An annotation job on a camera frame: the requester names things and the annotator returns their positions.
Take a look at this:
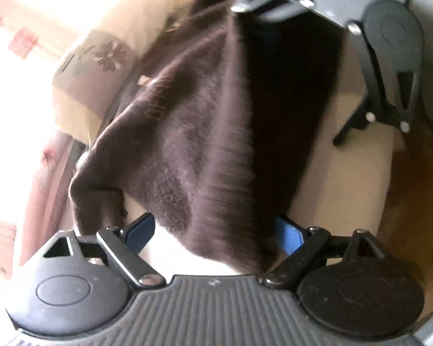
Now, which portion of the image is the brown fuzzy lettered sweater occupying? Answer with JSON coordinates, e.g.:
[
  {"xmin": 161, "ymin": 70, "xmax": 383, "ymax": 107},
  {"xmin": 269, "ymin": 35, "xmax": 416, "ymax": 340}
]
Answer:
[{"xmin": 68, "ymin": 0, "xmax": 347, "ymax": 274}]

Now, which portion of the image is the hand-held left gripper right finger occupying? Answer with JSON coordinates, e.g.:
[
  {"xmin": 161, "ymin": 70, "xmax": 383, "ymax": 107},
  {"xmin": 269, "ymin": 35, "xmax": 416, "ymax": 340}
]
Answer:
[{"xmin": 260, "ymin": 214, "xmax": 387, "ymax": 289}]

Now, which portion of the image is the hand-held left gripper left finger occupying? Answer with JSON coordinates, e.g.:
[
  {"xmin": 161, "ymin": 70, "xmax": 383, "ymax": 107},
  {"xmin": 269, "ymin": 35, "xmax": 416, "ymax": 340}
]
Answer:
[{"xmin": 43, "ymin": 213, "xmax": 167, "ymax": 289}]

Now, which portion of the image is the pink folded quilt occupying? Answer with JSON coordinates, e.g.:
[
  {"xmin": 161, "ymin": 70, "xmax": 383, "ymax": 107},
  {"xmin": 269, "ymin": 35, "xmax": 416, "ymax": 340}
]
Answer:
[{"xmin": 31, "ymin": 130, "xmax": 92, "ymax": 260}]

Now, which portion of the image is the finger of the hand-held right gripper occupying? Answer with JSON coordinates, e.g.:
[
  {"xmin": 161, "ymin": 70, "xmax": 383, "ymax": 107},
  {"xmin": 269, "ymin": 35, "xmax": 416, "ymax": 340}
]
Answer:
[
  {"xmin": 231, "ymin": 0, "xmax": 315, "ymax": 19},
  {"xmin": 333, "ymin": 22, "xmax": 418, "ymax": 147}
]

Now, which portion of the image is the floral patchwork pillow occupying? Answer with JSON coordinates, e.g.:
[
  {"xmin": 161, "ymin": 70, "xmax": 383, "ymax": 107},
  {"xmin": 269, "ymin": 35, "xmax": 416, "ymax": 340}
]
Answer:
[{"xmin": 52, "ymin": 0, "xmax": 195, "ymax": 141}]

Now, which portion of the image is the pink patterned curtain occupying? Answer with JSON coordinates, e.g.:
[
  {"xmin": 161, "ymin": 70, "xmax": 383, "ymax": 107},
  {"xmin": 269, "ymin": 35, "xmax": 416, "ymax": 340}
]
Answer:
[{"xmin": 0, "ymin": 0, "xmax": 78, "ymax": 56}]

